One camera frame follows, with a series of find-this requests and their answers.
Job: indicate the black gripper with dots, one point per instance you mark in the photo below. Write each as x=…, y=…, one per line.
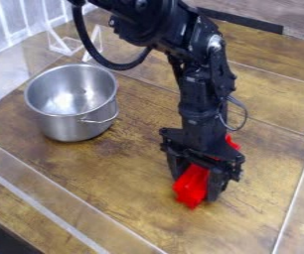
x=199, y=135

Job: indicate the red rectangular block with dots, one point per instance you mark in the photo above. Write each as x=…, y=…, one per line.
x=190, y=186

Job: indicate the silver metal pot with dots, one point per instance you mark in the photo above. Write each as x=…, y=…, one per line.
x=72, y=98

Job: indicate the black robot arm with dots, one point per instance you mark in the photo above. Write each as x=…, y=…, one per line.
x=169, y=26

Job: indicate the clear acrylic front panel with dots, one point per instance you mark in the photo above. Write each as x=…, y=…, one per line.
x=82, y=220

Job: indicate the black strip on table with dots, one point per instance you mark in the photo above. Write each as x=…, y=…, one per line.
x=244, y=21

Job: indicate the clear acrylic stand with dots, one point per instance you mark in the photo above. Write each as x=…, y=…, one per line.
x=67, y=45

